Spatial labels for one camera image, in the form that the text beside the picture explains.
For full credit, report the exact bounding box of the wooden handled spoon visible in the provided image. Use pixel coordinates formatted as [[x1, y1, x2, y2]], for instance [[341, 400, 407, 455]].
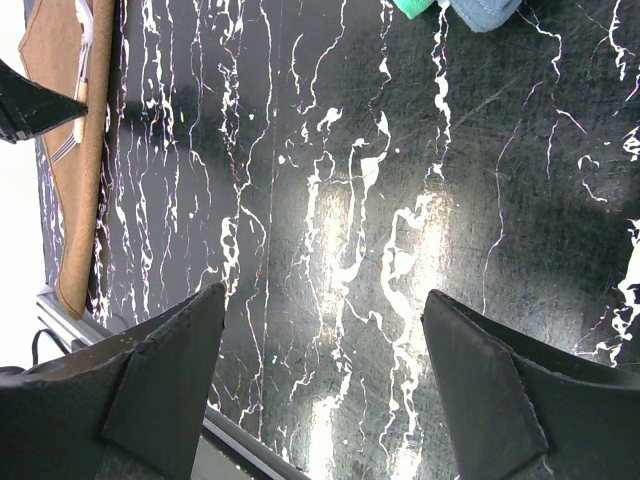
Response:
[[72, 0, 96, 146]]

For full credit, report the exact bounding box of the brown cloth napkin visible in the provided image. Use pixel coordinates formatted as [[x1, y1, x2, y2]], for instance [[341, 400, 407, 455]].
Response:
[[19, 1, 115, 320]]

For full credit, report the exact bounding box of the green cloth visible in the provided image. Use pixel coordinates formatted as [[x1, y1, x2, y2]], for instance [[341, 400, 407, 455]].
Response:
[[393, 0, 434, 20]]

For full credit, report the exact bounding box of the silver fork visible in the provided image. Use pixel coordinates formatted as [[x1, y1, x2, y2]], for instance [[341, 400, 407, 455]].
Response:
[[48, 42, 91, 165]]

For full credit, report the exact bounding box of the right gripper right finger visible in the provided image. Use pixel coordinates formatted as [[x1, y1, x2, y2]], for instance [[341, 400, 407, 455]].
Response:
[[421, 290, 639, 479]]

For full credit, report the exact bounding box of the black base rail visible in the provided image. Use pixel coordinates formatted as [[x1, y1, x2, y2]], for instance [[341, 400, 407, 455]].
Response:
[[29, 284, 304, 479]]

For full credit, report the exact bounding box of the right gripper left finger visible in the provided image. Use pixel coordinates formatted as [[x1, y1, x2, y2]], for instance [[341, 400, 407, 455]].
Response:
[[1, 284, 225, 479]]

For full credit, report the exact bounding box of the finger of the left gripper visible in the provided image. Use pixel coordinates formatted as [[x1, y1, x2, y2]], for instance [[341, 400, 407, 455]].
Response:
[[0, 62, 88, 144]]

